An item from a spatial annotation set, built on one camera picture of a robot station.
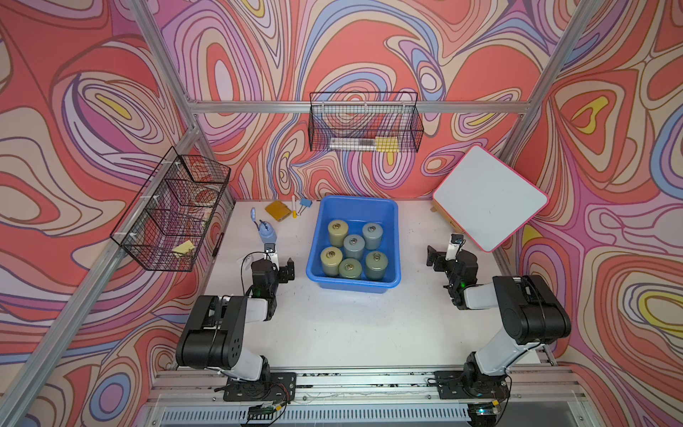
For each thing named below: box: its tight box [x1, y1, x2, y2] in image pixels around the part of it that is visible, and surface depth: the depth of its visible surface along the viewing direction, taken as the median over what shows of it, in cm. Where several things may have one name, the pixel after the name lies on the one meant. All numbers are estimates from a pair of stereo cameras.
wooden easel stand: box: [430, 198, 466, 234], surface depth 110 cm
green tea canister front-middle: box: [338, 257, 362, 279], surface depth 90 cm
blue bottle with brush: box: [250, 207, 278, 244], surface depth 103 cm
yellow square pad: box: [265, 200, 293, 223], surface depth 118 cm
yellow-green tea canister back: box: [327, 218, 350, 249], surface depth 101 cm
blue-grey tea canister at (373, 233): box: [361, 222, 384, 250], surface depth 101 cm
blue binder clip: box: [297, 197, 314, 216], surface depth 121 cm
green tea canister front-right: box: [365, 250, 389, 282], surface depth 92 cm
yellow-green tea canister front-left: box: [320, 245, 344, 277], surface depth 93 cm
